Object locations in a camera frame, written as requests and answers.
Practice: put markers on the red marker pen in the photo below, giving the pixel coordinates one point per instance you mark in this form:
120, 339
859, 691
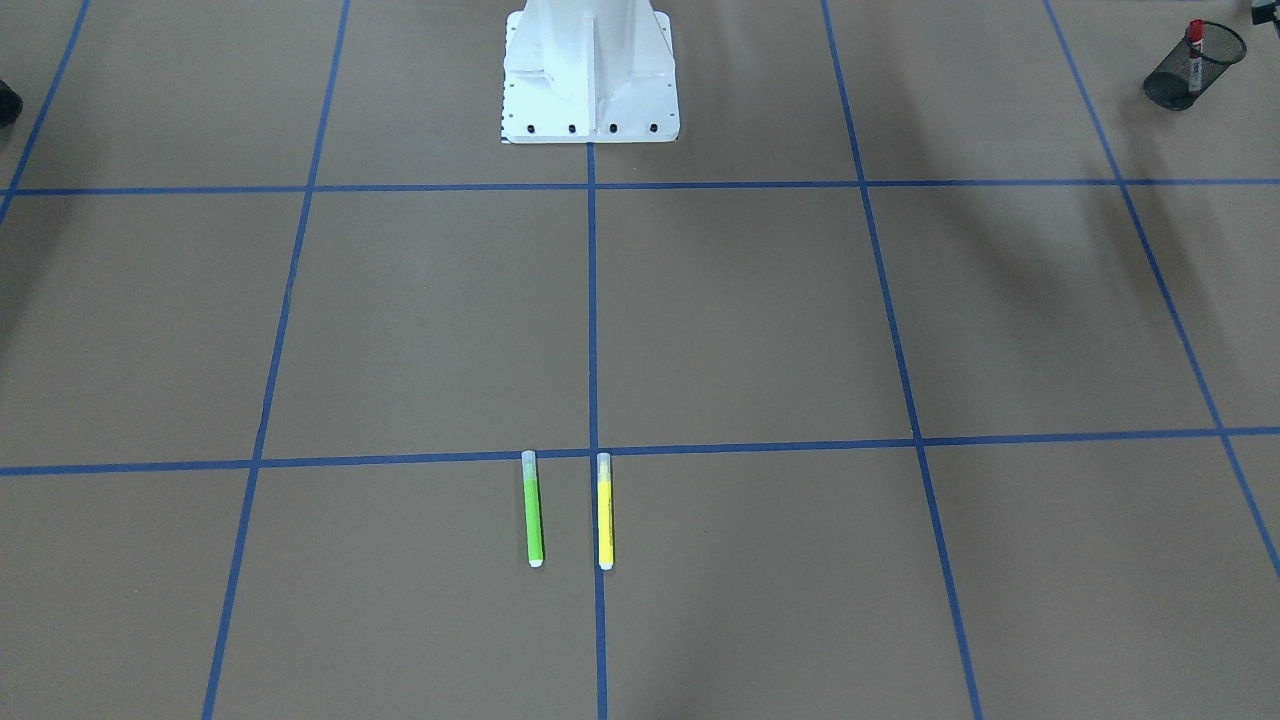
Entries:
1195, 37

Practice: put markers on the yellow marker pen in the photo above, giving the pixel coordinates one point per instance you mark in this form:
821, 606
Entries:
605, 550

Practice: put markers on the green marker pen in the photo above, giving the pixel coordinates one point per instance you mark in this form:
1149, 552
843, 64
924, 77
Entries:
532, 509

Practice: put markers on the far black mesh pen cup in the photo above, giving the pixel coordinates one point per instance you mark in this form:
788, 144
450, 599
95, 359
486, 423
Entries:
1205, 51

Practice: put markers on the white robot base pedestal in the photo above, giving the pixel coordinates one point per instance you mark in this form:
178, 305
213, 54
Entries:
589, 72

